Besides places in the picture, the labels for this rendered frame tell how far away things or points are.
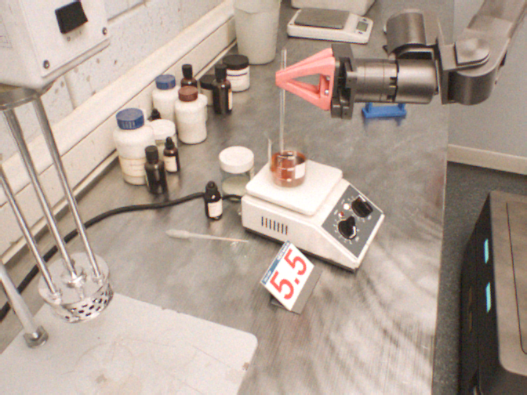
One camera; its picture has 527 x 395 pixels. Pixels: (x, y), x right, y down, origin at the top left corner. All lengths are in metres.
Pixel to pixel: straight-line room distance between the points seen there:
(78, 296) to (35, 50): 0.26
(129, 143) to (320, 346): 0.47
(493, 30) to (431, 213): 0.33
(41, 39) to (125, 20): 0.75
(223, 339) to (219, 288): 0.09
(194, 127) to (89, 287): 0.55
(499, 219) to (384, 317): 0.92
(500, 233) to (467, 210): 0.66
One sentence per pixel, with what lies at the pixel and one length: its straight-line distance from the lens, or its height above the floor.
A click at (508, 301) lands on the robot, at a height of 0.36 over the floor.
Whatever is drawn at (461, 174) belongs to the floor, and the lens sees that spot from 2.34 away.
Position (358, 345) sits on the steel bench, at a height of 0.75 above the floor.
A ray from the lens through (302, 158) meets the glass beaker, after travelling 0.66.
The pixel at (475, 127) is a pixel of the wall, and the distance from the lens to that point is 2.34.
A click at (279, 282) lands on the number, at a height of 0.78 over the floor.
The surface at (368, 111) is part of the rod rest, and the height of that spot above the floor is 0.76.
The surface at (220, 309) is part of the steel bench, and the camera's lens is 0.65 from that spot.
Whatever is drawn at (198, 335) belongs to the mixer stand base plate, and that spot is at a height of 0.76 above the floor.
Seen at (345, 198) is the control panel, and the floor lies 0.81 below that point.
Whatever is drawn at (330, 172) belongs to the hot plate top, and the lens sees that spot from 0.74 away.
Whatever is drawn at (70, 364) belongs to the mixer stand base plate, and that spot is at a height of 0.76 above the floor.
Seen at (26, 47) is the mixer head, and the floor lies 1.18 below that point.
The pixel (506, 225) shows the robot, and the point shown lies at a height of 0.36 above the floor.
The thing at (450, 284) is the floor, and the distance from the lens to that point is 1.78.
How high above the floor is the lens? 1.27
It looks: 40 degrees down
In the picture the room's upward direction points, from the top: straight up
